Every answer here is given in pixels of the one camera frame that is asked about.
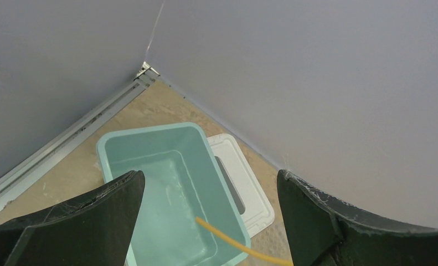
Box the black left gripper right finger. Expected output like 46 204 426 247
277 170 438 265

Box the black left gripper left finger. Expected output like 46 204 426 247
0 171 145 265

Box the yellow rubber tube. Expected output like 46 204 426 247
195 217 293 265

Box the white plastic bin lid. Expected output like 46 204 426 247
207 133 275 237

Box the teal plastic bin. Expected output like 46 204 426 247
96 122 251 265

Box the aluminium table edge rail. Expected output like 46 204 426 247
0 63 160 212

